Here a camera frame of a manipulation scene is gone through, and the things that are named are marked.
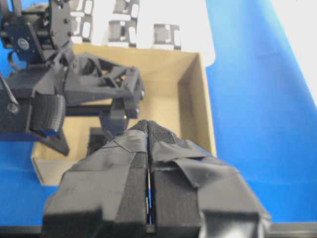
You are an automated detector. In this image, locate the open brown cardboard box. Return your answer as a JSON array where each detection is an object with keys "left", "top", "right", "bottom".
[{"left": 31, "top": 44, "right": 216, "bottom": 186}]

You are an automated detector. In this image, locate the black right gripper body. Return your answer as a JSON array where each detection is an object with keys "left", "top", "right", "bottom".
[{"left": 0, "top": 46, "right": 144, "bottom": 140}]

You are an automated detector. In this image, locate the black Dynamixel box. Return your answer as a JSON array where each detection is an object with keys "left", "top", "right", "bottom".
[{"left": 86, "top": 127, "right": 113, "bottom": 156}]

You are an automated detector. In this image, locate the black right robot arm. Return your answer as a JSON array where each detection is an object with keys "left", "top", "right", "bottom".
[{"left": 0, "top": 0, "right": 270, "bottom": 238}]

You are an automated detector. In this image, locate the left gripper black taped finger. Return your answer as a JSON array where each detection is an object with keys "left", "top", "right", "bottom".
[
  {"left": 148, "top": 121, "right": 271, "bottom": 238},
  {"left": 42, "top": 120, "right": 148, "bottom": 238}
]

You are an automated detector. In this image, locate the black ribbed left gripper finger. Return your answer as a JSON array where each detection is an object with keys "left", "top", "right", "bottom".
[{"left": 25, "top": 94, "right": 69, "bottom": 155}]

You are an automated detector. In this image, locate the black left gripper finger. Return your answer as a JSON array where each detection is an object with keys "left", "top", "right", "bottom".
[{"left": 99, "top": 99, "right": 129, "bottom": 135}]

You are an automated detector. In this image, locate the blue table cloth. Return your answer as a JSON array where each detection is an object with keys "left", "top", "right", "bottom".
[{"left": 0, "top": 0, "right": 317, "bottom": 227}]

